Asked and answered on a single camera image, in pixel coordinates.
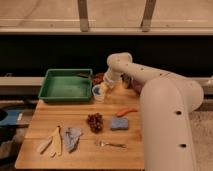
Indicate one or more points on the red bowl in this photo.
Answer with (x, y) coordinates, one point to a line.
(98, 78)

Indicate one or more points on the purple bowl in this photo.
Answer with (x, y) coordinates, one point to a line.
(137, 86)

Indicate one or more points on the green plastic tray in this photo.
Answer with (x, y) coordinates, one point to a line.
(66, 85)

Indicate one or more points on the blue object at left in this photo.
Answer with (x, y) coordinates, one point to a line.
(12, 118)

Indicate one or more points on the orange carrot toy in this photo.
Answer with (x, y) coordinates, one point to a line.
(123, 112)

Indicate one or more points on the blue plastic cup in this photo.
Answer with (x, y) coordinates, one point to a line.
(96, 90)

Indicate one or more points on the bunch of dark grapes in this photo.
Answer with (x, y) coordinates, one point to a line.
(95, 122)

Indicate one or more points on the grey blue cloth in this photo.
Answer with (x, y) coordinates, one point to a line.
(71, 136)

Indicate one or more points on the white paper cup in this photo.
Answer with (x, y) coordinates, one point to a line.
(100, 97)

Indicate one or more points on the blue sponge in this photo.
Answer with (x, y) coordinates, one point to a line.
(117, 123)

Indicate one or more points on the dark rectangular block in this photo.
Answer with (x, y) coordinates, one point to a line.
(126, 81)

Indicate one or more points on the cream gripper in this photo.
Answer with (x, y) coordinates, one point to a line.
(104, 88)

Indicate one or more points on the silver fork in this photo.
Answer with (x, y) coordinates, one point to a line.
(102, 144)

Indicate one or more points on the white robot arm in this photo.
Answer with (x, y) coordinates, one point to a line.
(166, 100)

